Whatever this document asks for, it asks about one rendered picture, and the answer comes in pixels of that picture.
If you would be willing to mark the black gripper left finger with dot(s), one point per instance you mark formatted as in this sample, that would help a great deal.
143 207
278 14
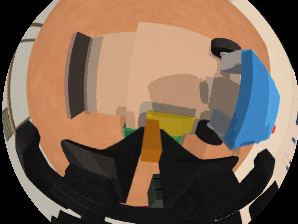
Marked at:
117 163

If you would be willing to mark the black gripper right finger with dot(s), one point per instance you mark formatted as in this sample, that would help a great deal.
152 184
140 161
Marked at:
180 169

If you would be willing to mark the yellow chock with orange handle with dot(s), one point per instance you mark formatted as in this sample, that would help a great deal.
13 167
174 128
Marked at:
174 125

